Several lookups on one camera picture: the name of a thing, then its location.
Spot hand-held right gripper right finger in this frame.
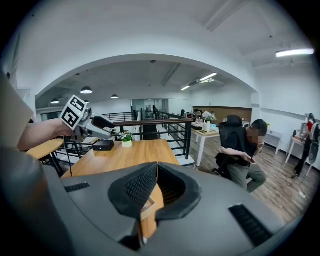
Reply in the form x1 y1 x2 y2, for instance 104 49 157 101
149 162 286 256

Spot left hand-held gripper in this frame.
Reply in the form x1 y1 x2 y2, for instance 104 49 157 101
59 94 115 144

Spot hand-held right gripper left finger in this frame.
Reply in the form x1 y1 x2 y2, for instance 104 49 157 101
43 161 159 256

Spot person's left forearm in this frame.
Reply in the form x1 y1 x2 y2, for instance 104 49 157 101
17 118 75 152

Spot black rectangular box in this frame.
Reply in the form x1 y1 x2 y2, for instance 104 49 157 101
92 139 115 152

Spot potted flowers white pot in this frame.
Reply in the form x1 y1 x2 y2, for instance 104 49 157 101
117 131 134 149

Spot square wooden table white legs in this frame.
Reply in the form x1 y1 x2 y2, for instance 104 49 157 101
61 139 181 210

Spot round wooden table black base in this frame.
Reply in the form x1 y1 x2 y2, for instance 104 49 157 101
26 138 65 177

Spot black metal railing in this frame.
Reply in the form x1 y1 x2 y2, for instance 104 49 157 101
63 111 194 161

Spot person's grey printed shirt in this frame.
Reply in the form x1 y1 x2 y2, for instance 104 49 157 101
0 72 35 151

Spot wooden top table white legs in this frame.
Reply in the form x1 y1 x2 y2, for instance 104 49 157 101
191 123 221 168

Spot black office chair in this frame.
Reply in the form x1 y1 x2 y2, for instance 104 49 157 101
212 114 245 181

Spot pastel flower bouquet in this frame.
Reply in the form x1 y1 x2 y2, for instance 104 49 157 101
201 110 217 132

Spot white desk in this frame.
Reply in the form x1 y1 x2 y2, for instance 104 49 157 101
264 131 284 156

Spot white side table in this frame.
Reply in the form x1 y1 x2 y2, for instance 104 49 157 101
284 136 316 176

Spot black cable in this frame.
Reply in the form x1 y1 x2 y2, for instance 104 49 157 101
63 135 74 178

